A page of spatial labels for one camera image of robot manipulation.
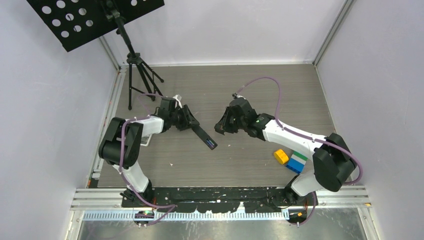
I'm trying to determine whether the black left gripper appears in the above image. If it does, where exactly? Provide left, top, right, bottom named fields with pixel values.
left=169, top=105, right=199, bottom=132

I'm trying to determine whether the blue purple battery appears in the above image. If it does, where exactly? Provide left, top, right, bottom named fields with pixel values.
left=207, top=139, right=217, bottom=149

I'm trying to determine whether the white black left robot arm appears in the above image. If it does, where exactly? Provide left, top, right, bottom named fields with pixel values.
left=98, top=97, right=200, bottom=207

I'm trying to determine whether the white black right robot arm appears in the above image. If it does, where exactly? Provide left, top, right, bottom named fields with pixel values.
left=214, top=97, right=360, bottom=205

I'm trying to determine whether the white air conditioner remote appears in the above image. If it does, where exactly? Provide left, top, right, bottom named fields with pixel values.
left=140, top=135, right=153, bottom=147

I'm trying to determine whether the yellow toy brick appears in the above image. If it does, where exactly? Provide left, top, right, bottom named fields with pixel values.
left=273, top=149, right=290, bottom=165

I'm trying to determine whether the blue green white brick stack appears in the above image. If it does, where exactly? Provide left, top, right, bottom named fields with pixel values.
left=286, top=151, right=308, bottom=174

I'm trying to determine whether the black music stand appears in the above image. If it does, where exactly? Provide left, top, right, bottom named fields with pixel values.
left=28, top=0, right=165, bottom=101

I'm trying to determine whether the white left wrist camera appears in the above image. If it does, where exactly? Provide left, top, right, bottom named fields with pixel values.
left=172, top=94, right=183, bottom=109

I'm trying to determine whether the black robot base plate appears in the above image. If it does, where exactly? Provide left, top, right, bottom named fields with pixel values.
left=121, top=186, right=318, bottom=218

